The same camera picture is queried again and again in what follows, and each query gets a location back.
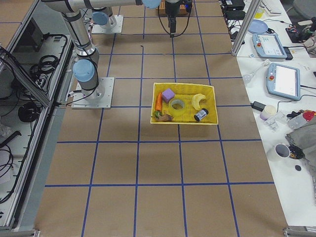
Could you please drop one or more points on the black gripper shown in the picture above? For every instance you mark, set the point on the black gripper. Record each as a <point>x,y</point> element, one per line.
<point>172,9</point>

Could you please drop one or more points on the yellow packing tape roll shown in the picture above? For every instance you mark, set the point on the yellow packing tape roll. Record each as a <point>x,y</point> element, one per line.
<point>176,107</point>

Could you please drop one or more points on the purple foam cube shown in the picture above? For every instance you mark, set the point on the purple foam cube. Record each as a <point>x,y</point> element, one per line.
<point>167,95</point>

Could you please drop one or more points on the blue plate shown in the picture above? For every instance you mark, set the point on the blue plate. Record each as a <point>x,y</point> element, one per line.
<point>258,27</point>

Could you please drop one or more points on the pale yellow toy banana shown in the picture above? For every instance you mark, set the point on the pale yellow toy banana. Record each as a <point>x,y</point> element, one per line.
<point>196,100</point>

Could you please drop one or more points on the yellow plastic basket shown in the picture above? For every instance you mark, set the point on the yellow plastic basket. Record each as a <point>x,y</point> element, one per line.
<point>185,92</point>

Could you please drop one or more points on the orange toy carrot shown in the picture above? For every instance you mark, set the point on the orange toy carrot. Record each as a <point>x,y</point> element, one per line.
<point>158,105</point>

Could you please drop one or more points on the upper teach pendant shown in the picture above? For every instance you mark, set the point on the upper teach pendant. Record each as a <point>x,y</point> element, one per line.
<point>268,46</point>

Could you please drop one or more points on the teach pendant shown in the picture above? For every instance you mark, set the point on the teach pendant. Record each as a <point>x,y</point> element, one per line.
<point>268,46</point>
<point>283,81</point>

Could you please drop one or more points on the black cylindrical battery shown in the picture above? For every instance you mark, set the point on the black cylindrical battery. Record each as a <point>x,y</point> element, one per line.
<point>200,115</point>

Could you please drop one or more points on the brown toy animal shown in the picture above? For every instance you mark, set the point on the brown toy animal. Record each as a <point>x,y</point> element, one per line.
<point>158,116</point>

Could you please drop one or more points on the lower teach pendant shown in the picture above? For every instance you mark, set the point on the lower teach pendant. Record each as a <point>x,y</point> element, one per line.
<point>283,81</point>

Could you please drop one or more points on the lavender white jar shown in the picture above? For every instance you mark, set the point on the lavender white jar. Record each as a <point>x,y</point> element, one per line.
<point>267,112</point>

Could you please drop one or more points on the grey cloth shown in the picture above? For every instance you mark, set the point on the grey cloth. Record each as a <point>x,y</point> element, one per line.
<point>305,139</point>

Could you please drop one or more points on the white mug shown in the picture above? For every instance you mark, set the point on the white mug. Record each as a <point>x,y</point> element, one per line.
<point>278,152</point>

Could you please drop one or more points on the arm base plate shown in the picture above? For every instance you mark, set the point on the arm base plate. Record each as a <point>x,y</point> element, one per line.
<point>104,24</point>
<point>100,98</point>

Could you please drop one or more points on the aluminium frame post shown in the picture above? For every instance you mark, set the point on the aluminium frame post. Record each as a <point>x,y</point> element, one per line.
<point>253,7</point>

